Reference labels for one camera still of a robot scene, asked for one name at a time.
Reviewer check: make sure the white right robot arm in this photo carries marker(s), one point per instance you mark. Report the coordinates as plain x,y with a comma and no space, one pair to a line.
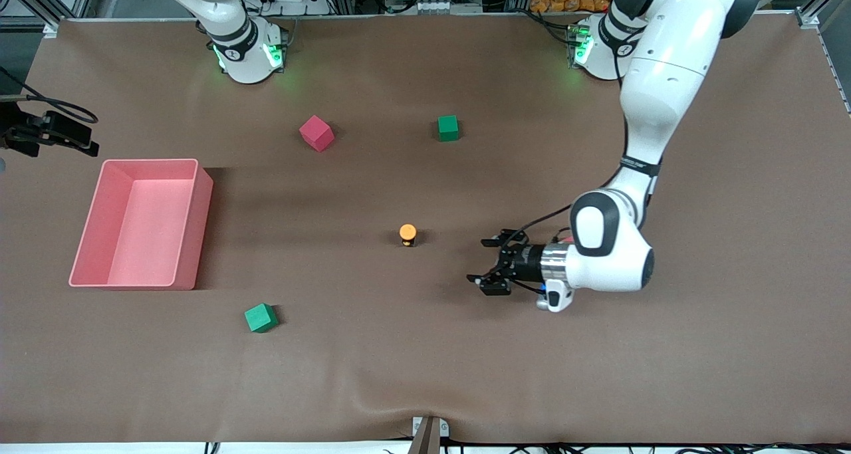
243,48

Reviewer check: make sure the pink foam cube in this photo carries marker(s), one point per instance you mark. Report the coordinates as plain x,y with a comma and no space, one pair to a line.
316,133

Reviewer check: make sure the brown table cover sheet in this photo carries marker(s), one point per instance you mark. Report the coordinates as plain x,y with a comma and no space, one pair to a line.
425,347

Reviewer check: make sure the green foam cube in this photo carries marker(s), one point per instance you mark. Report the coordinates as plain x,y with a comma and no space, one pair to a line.
448,128
260,318

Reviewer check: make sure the pink plastic bin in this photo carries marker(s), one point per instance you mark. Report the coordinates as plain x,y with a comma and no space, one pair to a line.
143,241

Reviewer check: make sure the metal table edge bracket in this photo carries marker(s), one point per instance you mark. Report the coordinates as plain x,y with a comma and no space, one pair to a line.
429,434

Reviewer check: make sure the orange-capped black push button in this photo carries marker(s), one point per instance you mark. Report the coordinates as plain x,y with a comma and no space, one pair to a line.
407,233

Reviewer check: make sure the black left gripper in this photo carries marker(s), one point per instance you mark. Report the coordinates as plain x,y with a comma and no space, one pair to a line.
527,261

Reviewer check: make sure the white terminal block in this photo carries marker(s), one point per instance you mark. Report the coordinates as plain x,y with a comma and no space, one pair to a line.
447,6

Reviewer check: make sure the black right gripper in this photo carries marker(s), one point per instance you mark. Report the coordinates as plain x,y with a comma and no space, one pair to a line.
23,135

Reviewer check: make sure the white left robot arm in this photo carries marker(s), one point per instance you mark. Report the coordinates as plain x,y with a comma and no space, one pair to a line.
671,62

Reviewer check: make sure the metal corner bracket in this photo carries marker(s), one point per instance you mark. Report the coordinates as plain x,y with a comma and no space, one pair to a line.
808,20
51,28

